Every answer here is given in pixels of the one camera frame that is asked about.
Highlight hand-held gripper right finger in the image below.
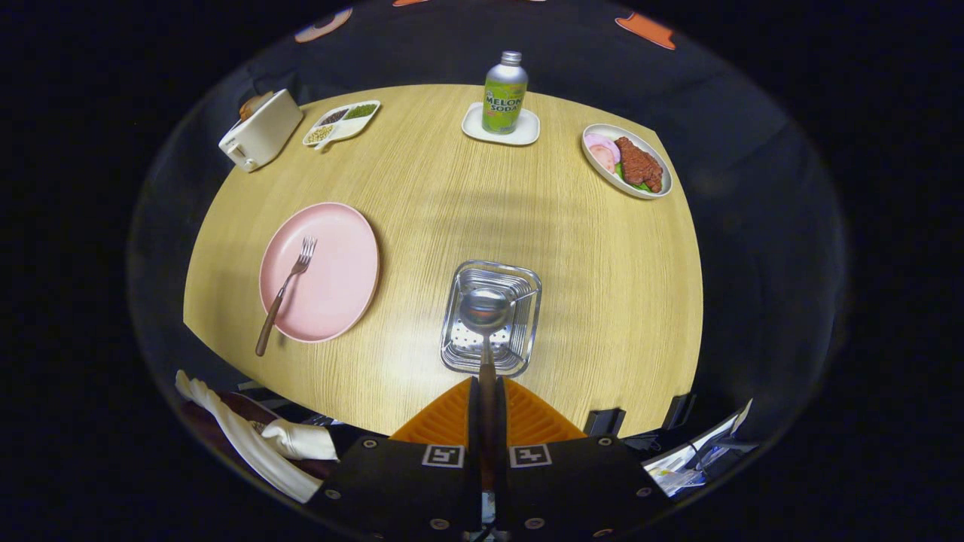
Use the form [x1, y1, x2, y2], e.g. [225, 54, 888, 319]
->
[493, 376, 671, 539]

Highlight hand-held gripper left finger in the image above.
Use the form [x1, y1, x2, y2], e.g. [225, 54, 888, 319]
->
[309, 376, 483, 539]

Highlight wooden handled spoon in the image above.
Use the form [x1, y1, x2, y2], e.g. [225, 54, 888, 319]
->
[459, 288, 513, 490]

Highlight wooden handled fork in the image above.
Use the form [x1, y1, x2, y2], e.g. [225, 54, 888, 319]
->
[255, 236, 318, 358]

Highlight crumpled white cloth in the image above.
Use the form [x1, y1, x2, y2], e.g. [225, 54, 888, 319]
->
[260, 419, 340, 461]

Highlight pink round plate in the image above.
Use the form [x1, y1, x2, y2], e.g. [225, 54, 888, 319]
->
[258, 202, 381, 344]

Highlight long white cloth strip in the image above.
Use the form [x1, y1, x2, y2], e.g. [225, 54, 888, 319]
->
[175, 370, 325, 504]

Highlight white oval food plate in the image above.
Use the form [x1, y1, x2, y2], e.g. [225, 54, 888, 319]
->
[581, 123, 673, 200]

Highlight dark maroon seat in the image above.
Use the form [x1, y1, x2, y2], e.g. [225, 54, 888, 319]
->
[179, 390, 336, 483]

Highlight green lettuce leaf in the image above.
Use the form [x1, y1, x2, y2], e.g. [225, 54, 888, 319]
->
[615, 162, 652, 193]

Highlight pink ham slices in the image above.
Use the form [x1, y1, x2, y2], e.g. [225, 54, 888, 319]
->
[585, 134, 621, 174]

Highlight white square coaster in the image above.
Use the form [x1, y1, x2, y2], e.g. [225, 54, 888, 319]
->
[462, 102, 541, 147]

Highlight red-brown meat piece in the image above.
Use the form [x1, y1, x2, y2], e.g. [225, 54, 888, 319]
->
[614, 136, 664, 193]

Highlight white divided dish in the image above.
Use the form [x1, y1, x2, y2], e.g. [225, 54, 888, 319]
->
[302, 100, 382, 152]

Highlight green soda bottle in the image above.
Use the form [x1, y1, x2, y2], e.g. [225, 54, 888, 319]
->
[482, 50, 529, 136]

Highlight cream white toaster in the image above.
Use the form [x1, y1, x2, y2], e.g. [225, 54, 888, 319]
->
[218, 89, 304, 174]

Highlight metal wire basket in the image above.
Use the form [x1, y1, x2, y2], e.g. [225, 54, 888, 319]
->
[440, 260, 543, 378]

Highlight black table bracket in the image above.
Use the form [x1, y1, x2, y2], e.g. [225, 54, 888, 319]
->
[584, 408, 627, 437]

